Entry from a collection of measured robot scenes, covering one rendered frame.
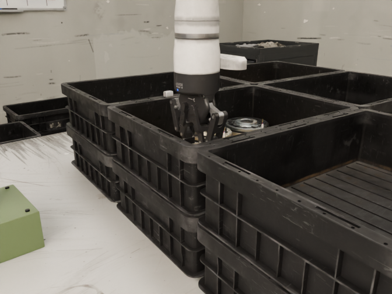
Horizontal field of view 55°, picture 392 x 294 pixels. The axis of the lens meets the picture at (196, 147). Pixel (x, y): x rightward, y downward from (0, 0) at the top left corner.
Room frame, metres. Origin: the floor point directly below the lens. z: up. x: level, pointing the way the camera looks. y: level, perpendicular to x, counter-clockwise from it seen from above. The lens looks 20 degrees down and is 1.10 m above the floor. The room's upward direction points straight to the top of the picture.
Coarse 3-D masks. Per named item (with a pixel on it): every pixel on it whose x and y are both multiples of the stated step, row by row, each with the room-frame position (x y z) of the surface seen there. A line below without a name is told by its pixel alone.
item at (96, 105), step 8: (168, 72) 1.13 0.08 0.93; (88, 80) 0.99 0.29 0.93; (96, 80) 1.00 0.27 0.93; (104, 80) 1.01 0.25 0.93; (224, 80) 1.02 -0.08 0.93; (232, 80) 0.99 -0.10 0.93; (64, 88) 0.92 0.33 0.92; (72, 88) 0.89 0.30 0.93; (224, 88) 0.89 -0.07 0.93; (72, 96) 0.87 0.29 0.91; (80, 96) 0.82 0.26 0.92; (88, 96) 0.80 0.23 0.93; (160, 96) 0.80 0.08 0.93; (88, 104) 0.79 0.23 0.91; (96, 104) 0.75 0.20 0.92; (104, 104) 0.72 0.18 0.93; (112, 104) 0.72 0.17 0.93; (96, 112) 0.75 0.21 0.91; (104, 112) 0.72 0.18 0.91
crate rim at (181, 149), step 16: (176, 96) 0.80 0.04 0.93; (304, 96) 0.80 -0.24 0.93; (112, 112) 0.68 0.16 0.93; (336, 112) 0.67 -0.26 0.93; (128, 128) 0.63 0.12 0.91; (144, 128) 0.58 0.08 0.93; (272, 128) 0.56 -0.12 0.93; (160, 144) 0.53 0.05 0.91; (176, 144) 0.50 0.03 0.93; (192, 144) 0.49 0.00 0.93; (208, 144) 0.49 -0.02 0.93; (192, 160) 0.48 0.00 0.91
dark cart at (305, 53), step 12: (228, 48) 2.45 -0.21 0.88; (240, 48) 2.37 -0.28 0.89; (252, 48) 2.30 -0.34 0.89; (264, 48) 2.27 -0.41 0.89; (276, 48) 2.34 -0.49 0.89; (288, 48) 2.42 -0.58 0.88; (300, 48) 2.50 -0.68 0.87; (312, 48) 2.58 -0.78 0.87; (252, 60) 2.32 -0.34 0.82; (264, 60) 2.28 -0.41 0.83; (276, 60) 2.35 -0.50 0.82; (288, 60) 2.43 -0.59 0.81; (300, 60) 2.51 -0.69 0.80; (312, 60) 2.59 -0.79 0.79
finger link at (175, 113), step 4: (172, 100) 0.65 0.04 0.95; (172, 104) 0.65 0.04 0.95; (176, 104) 0.65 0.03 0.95; (172, 108) 0.65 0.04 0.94; (176, 108) 0.65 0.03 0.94; (172, 112) 0.65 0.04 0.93; (176, 112) 0.65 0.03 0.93; (180, 112) 0.65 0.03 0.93; (172, 116) 0.65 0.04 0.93; (176, 116) 0.64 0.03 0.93; (176, 120) 0.64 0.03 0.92; (176, 124) 0.64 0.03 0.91; (176, 128) 0.64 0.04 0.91
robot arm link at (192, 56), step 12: (180, 48) 0.59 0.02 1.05; (192, 48) 0.58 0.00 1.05; (204, 48) 0.58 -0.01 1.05; (216, 48) 0.59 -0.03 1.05; (180, 60) 0.58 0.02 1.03; (192, 60) 0.58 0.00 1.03; (204, 60) 0.58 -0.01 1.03; (216, 60) 0.59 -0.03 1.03; (228, 60) 0.61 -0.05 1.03; (240, 60) 0.61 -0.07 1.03; (180, 72) 0.58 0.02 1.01; (192, 72) 0.58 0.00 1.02; (204, 72) 0.58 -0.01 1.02; (216, 72) 0.59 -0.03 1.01
